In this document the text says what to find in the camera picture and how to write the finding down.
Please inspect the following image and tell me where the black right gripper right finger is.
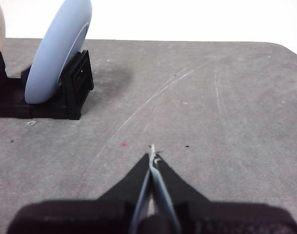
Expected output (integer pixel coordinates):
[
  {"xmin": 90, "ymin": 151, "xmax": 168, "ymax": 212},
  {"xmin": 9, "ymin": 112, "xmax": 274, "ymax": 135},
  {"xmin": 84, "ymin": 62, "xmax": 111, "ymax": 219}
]
[{"xmin": 149, "ymin": 144, "xmax": 297, "ymax": 234}]

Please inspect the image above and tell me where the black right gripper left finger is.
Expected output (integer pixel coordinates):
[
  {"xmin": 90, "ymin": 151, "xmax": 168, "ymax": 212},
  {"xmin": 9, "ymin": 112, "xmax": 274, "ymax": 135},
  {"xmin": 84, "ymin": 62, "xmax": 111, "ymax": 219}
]
[{"xmin": 6, "ymin": 153, "xmax": 151, "ymax": 234}]

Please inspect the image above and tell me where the black plastic plate rack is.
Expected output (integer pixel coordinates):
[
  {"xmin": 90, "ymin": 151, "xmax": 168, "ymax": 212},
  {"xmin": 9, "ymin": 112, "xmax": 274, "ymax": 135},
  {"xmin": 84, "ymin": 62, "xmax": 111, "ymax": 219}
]
[{"xmin": 0, "ymin": 50, "xmax": 94, "ymax": 120}]

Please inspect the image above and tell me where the light blue round plate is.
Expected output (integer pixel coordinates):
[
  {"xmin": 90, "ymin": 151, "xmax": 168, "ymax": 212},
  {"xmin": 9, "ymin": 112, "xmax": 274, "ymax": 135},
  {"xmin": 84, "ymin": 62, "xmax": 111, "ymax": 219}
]
[{"xmin": 24, "ymin": 0, "xmax": 93, "ymax": 104}]

